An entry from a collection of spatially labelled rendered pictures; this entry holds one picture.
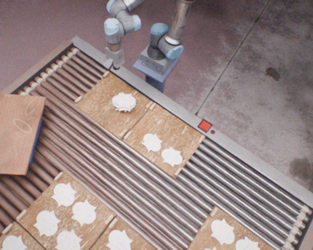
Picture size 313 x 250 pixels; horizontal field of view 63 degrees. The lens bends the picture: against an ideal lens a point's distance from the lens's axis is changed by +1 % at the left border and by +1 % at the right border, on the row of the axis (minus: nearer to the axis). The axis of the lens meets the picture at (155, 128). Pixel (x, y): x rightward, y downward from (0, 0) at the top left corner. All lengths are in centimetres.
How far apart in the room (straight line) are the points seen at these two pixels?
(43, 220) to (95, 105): 76
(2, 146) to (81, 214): 59
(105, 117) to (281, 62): 248
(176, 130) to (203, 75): 154
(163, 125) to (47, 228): 90
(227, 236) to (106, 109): 107
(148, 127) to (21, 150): 76
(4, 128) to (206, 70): 226
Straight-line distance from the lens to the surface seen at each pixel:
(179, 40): 170
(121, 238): 152
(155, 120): 170
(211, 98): 298
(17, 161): 164
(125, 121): 170
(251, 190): 170
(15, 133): 171
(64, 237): 157
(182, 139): 166
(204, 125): 174
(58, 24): 370
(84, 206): 156
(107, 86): 184
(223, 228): 158
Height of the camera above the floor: 246
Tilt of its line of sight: 65 degrees down
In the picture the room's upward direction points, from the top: 6 degrees clockwise
